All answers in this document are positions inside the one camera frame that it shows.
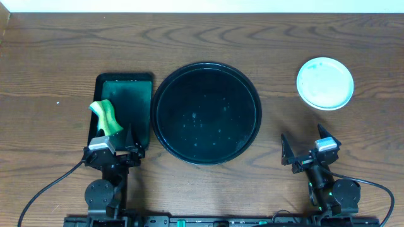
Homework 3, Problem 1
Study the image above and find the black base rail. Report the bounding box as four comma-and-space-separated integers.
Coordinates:
63, 216, 380, 227

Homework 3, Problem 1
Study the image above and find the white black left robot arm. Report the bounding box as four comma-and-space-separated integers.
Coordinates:
82, 125, 145, 226

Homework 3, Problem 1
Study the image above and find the green sponge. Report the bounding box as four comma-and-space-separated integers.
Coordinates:
89, 99, 123, 136

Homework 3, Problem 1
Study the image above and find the green plate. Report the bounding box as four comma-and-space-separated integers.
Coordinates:
296, 57, 354, 111

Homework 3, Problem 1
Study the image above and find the round black tray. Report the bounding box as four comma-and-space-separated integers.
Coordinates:
151, 62, 262, 165

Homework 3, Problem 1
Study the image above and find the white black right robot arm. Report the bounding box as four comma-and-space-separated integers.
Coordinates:
281, 124, 361, 217

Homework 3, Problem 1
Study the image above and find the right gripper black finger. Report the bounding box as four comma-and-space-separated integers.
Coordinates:
317, 124, 342, 147
281, 134, 295, 166

